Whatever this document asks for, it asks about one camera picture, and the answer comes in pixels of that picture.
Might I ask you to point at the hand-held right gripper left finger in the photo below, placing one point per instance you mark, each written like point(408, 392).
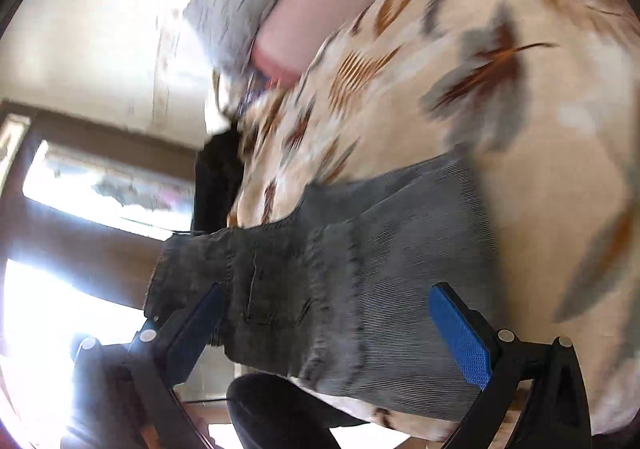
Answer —
point(197, 329)

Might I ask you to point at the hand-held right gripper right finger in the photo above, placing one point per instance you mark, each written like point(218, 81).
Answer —
point(457, 329)

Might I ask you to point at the grey denim pants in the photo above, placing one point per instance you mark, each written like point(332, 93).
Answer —
point(390, 269)

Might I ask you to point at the black jacket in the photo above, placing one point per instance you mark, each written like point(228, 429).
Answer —
point(217, 179)

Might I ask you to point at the patterned glass window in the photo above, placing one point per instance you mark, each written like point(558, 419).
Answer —
point(110, 189)

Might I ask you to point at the leaf print blanket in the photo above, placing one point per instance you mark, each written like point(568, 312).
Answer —
point(525, 139)

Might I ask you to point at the pink bolster cushion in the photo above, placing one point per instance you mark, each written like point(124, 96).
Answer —
point(320, 24)

